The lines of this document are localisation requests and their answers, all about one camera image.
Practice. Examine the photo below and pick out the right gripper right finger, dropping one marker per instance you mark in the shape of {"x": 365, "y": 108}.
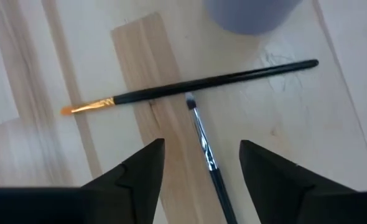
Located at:
{"x": 295, "y": 199}

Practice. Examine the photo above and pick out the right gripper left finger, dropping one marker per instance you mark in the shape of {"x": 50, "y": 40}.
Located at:
{"x": 109, "y": 199}

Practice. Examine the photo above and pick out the black paint brush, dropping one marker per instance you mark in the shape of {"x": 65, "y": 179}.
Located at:
{"x": 221, "y": 186}

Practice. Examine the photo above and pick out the black brush with orange end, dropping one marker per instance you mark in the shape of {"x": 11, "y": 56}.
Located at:
{"x": 202, "y": 83}

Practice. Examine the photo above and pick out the lavender plastic cup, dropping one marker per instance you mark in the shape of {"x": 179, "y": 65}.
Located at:
{"x": 252, "y": 15}

